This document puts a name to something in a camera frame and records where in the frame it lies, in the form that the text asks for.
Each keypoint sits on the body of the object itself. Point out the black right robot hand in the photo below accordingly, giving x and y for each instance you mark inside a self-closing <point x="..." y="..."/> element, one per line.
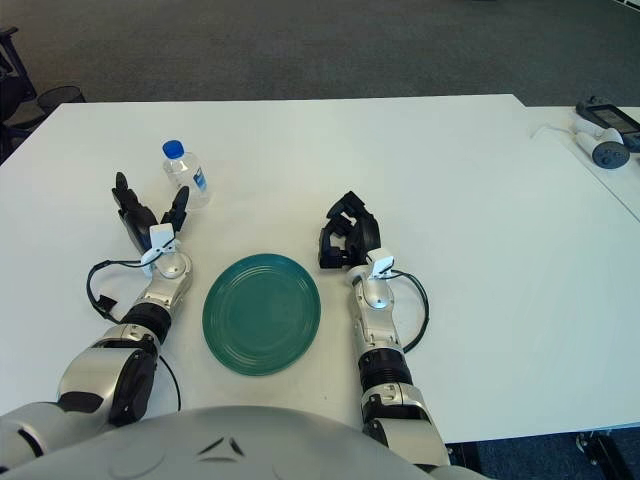
<point x="367" y="235"/>

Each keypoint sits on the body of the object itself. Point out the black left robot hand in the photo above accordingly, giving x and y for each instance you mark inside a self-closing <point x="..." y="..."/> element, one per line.
<point x="137" y="215"/>

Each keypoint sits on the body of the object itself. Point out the clear bottle with blue cap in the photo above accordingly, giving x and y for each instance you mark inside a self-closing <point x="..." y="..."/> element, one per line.
<point x="187" y="170"/>

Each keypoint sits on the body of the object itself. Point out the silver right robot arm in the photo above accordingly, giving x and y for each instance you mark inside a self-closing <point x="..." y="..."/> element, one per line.
<point x="380" y="325"/>

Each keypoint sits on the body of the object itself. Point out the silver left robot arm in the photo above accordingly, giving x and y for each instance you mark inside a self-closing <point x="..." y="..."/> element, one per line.
<point x="100" y="370"/>

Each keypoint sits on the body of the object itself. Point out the green round plate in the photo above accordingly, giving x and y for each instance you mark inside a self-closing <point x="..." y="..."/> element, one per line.
<point x="262" y="315"/>

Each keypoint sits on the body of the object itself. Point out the white left wrist connector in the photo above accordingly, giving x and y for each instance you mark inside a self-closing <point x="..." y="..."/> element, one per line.
<point x="161" y="235"/>

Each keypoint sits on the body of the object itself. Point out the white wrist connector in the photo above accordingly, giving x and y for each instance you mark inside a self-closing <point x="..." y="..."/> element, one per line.
<point x="382" y="264"/>
<point x="161" y="235"/>

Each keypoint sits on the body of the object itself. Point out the white right wrist connector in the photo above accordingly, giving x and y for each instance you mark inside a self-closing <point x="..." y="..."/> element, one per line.
<point x="382" y="264"/>

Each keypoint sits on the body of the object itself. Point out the black mesh waste bin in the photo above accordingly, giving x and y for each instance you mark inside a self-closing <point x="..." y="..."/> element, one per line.
<point x="60" y="102"/>

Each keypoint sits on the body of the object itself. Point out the black office chair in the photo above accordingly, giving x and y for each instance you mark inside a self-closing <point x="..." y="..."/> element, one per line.
<point x="12" y="85"/>

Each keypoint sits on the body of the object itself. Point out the silver robot torso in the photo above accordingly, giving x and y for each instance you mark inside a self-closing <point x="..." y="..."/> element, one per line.
<point x="250" y="450"/>

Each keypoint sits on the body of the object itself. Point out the white and grey controller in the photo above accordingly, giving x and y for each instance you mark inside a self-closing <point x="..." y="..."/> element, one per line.
<point x="607" y="155"/>

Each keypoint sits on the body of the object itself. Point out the dark handheld console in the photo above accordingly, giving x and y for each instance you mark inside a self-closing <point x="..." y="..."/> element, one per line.
<point x="607" y="117"/>

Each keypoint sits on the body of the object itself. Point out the table leg caster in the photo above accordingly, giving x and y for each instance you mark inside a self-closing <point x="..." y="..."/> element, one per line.
<point x="602" y="455"/>

